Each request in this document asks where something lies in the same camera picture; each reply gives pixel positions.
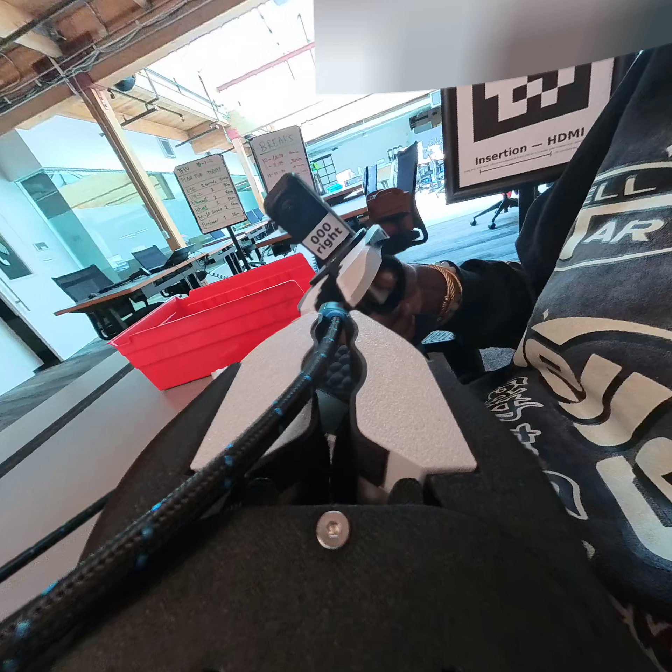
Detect black office chair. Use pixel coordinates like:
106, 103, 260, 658
393, 141, 429, 247
131, 244, 171, 275
52, 264, 145, 339

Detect red plastic bin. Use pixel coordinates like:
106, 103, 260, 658
109, 253, 316, 392

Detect black framed tag sign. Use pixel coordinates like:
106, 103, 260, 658
441, 55, 638, 205

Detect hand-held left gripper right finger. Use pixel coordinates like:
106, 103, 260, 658
344, 311, 478, 494

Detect black printed sweatshirt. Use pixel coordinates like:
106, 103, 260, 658
462, 47, 672, 672

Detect gold bracelet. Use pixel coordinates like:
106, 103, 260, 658
428, 262, 464, 326

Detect person's right hand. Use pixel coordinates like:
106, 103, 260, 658
393, 261, 448, 330

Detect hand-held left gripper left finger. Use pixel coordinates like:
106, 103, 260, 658
189, 314, 342, 476

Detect braided hdmi cable green plugs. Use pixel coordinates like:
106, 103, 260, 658
0, 302, 350, 672

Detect person's right forearm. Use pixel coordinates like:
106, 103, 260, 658
451, 259, 532, 350

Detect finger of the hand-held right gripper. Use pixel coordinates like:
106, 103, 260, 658
298, 272, 338, 317
335, 225, 390, 309

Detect handwritten whiteboard on stand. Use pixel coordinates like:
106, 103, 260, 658
248, 125, 317, 197
174, 153, 254, 274

